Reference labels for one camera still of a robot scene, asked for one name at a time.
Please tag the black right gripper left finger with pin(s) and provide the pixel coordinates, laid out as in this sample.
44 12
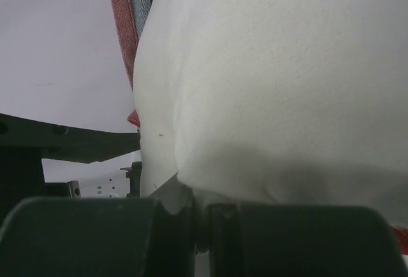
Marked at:
96 237

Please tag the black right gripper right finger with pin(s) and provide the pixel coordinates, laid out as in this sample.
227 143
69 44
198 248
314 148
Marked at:
262 240

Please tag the white pillow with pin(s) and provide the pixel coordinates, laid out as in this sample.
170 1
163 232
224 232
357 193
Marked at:
277 101

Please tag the red cartoon pillowcase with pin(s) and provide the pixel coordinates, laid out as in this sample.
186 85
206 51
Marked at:
130 17

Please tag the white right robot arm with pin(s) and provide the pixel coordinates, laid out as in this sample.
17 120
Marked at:
25 143

